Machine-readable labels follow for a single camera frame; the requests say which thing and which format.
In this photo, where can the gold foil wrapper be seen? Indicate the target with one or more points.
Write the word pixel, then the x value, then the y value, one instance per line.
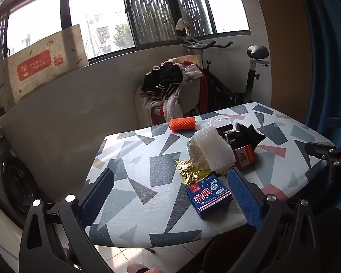
pixel 189 173

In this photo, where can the blue printed carton box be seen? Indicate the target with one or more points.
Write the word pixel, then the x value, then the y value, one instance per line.
pixel 209 196

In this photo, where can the beige printed cardboard box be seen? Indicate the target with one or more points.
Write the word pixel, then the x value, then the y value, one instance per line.
pixel 42 65

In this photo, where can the black cloth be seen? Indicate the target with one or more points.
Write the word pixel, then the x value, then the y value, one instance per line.
pixel 244 136

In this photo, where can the white foam fruit net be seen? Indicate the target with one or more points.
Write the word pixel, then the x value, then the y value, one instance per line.
pixel 213 148

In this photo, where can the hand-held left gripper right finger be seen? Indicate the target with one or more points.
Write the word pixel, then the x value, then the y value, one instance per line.
pixel 245 197

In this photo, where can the red and white small box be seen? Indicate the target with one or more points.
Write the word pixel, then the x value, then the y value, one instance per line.
pixel 244 156

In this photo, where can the washing machine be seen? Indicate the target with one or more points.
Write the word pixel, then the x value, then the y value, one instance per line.
pixel 8 182

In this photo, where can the window with dark frame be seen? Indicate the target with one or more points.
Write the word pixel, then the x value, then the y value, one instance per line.
pixel 108 11

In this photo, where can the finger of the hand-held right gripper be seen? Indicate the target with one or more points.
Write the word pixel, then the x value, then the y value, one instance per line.
pixel 331 121
pixel 319 149

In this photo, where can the beige chair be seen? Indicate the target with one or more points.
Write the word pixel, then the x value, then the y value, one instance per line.
pixel 189 93

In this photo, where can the black jacket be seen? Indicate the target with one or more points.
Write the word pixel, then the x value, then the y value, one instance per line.
pixel 164 76

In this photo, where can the white fluffy towel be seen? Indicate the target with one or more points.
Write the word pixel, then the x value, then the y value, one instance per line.
pixel 172 105

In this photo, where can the red garment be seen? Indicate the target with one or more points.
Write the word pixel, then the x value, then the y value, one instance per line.
pixel 204 91

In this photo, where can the wooden door panel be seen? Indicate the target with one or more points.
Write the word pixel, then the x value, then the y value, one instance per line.
pixel 284 48

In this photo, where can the blue curtain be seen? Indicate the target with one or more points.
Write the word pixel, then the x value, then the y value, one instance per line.
pixel 329 62

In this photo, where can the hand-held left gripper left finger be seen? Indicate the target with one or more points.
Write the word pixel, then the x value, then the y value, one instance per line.
pixel 98 197

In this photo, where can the orange foam fruit net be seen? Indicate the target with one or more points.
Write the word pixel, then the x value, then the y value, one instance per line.
pixel 182 123

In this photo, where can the black exercise bike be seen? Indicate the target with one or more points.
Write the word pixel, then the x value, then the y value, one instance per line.
pixel 244 91

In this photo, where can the clear plastic packaging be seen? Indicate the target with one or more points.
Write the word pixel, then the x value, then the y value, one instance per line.
pixel 219 122

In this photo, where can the pink and white cloth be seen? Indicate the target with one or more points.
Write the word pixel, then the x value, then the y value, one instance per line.
pixel 191 71

